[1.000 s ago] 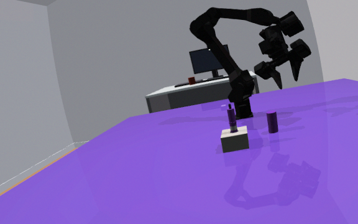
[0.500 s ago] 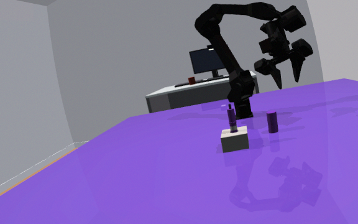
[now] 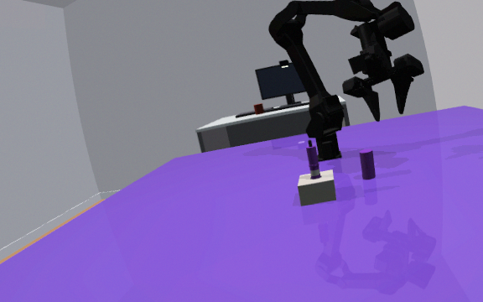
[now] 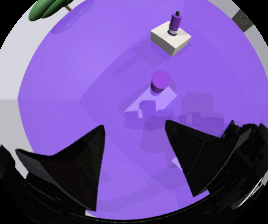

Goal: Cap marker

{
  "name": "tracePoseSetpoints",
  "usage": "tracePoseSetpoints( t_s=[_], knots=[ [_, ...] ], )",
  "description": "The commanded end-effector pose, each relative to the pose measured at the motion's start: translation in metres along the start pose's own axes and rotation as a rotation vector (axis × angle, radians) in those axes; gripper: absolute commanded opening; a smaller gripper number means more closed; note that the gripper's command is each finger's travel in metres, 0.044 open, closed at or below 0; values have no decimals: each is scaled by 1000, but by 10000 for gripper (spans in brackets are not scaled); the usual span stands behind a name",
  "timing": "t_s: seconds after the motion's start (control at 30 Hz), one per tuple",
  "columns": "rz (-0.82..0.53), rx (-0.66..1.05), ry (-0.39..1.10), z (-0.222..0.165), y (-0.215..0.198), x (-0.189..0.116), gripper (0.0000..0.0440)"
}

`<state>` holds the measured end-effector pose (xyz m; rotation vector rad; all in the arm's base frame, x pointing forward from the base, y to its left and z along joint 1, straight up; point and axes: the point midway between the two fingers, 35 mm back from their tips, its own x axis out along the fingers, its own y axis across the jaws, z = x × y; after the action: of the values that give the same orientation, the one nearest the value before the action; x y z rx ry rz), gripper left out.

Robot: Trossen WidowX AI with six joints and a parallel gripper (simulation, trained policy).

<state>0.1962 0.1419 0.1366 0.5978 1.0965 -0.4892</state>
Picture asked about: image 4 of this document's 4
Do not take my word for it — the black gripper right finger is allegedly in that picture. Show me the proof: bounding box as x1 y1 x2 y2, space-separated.
165 120 251 197

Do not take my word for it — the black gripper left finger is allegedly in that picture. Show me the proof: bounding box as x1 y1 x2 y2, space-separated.
16 125 106 212

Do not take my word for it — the white block with socket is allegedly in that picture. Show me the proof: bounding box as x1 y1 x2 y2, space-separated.
150 20 191 56

